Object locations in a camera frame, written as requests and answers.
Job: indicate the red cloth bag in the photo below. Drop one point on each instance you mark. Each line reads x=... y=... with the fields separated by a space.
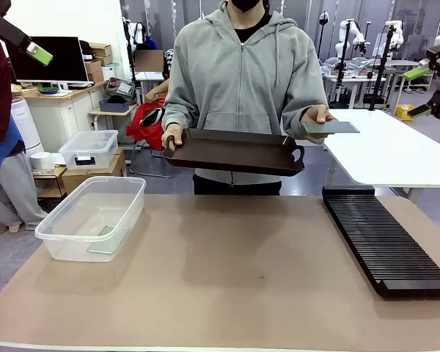
x=148 y=133

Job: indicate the grey tile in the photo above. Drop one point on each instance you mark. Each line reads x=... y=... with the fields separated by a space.
x=333 y=127

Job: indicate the small white cylinder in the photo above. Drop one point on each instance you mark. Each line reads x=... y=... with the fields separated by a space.
x=42 y=160

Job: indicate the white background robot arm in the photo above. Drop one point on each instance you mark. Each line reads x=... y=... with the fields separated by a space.
x=342 y=40

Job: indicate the large cardboard box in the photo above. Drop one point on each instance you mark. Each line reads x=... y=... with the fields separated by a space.
x=106 y=174

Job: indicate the black computer monitor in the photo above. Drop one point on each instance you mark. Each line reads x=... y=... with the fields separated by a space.
x=58 y=58

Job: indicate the yellow box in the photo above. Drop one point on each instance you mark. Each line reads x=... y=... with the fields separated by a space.
x=404 y=111

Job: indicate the black slotted PCB rack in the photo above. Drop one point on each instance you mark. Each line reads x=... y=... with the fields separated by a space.
x=385 y=242

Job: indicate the clear plastic storage box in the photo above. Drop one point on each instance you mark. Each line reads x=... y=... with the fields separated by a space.
x=91 y=220

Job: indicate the black tripod stand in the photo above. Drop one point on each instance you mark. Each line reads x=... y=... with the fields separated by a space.
x=383 y=69

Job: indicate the person's right forearm, gray sleeve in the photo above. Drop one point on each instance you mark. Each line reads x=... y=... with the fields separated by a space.
x=176 y=106

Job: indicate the person's right hand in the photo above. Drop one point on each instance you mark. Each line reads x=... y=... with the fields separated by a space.
x=173 y=136

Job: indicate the blue bin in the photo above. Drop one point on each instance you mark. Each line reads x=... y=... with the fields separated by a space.
x=113 y=106

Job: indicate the white table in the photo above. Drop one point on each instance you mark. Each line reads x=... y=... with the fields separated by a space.
x=388 y=150

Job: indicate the person's left hand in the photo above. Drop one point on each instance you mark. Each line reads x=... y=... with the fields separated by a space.
x=317 y=114

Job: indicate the person in gray hoodie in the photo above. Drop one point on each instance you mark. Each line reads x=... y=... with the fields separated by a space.
x=242 y=84

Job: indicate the dark brown serving tray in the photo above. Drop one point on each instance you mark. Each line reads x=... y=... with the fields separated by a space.
x=238 y=150

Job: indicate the small cardboard box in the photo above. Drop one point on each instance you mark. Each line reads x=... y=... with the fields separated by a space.
x=93 y=66
x=100 y=49

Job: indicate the white cylindrical air purifier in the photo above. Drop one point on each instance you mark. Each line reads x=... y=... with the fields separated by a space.
x=25 y=128

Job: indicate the small wooden stand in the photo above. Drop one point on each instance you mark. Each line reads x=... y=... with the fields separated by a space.
x=49 y=173

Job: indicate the clear lidded bin, black latch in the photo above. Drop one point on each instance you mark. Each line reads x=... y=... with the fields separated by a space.
x=88 y=144

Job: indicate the person's left forearm, gray sleeve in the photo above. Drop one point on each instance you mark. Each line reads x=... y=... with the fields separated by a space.
x=308 y=106

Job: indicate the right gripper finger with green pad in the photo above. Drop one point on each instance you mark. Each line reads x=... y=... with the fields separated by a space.
x=421 y=111
x=418 y=74

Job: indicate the white cabinet with wooden top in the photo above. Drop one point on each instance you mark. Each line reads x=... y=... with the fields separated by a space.
x=66 y=113

